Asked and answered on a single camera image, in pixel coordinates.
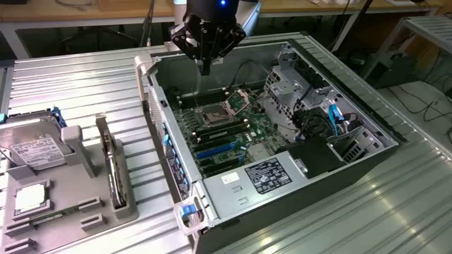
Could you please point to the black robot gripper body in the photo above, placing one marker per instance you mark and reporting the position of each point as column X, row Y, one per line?
column 212, row 10

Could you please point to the silver hard disk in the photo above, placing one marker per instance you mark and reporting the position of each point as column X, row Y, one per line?
column 35, row 150

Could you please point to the blue disk carrier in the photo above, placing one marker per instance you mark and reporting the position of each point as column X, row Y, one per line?
column 60, row 119

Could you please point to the slatted metal side table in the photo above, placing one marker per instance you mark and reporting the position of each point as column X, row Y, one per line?
column 431, row 29

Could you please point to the green graphics card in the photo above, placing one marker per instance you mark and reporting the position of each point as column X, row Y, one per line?
column 111, row 148

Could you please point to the black RAM slot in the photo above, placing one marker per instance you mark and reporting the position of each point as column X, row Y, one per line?
column 204, row 101
column 201, row 95

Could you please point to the grey power supply unit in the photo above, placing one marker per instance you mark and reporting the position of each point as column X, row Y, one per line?
column 229, row 201

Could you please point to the blue expansion slot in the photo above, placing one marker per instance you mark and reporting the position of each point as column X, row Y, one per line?
column 215, row 150

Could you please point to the black plastic shroud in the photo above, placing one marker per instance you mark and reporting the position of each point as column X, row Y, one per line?
column 313, row 156

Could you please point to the silver drive cage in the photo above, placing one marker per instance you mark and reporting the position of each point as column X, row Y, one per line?
column 283, row 87

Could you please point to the green motherboard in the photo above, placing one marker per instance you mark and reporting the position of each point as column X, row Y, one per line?
column 253, row 132

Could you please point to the CPU socket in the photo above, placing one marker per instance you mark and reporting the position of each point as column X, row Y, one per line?
column 215, row 116

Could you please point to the loose green RAM stick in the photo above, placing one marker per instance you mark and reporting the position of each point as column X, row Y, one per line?
column 49, row 218

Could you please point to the long black expansion slot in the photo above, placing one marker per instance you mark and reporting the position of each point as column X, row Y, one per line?
column 212, row 144
column 225, row 167
column 223, row 161

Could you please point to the installed RAM stick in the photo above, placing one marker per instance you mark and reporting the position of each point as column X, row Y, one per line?
column 223, row 135

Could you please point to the metal socket cover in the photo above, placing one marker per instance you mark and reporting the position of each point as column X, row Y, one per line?
column 236, row 101

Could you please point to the silver CPU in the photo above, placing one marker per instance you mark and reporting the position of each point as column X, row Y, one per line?
column 31, row 198

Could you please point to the grey printed corner bracket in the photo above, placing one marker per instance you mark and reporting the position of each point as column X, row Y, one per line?
column 143, row 66
column 183, row 225

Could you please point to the open grey PC case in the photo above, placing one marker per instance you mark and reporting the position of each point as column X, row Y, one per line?
column 353, row 185

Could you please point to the disk bay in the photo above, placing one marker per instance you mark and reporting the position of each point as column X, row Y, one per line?
column 353, row 148

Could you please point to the wooden desk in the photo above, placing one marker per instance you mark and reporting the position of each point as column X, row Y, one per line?
column 105, row 10

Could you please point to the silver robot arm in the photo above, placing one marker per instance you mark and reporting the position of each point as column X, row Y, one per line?
column 252, row 18

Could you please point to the grey printed parts rack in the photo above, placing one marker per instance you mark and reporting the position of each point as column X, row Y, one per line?
column 71, row 190

